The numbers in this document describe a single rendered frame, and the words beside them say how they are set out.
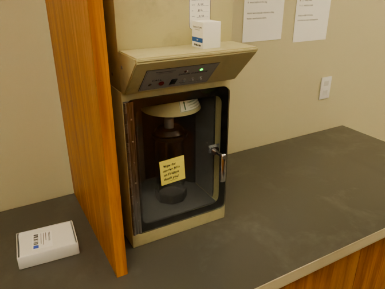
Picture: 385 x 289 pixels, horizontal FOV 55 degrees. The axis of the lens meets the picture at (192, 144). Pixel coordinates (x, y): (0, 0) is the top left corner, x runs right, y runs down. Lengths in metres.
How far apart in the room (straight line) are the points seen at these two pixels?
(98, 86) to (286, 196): 0.85
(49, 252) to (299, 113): 1.33
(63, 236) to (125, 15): 0.65
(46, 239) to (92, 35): 0.63
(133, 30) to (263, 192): 0.79
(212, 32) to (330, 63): 1.18
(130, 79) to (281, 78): 1.06
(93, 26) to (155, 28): 0.20
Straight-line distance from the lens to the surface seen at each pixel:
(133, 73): 0.82
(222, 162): 1.06
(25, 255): 1.14
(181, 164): 1.05
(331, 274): 1.31
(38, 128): 1.36
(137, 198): 1.04
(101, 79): 0.80
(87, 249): 1.17
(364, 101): 2.31
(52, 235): 1.18
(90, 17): 0.78
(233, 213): 1.28
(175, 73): 0.88
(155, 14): 0.92
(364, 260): 1.43
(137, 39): 0.91
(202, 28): 0.89
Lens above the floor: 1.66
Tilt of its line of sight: 24 degrees down
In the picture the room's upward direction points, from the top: straight up
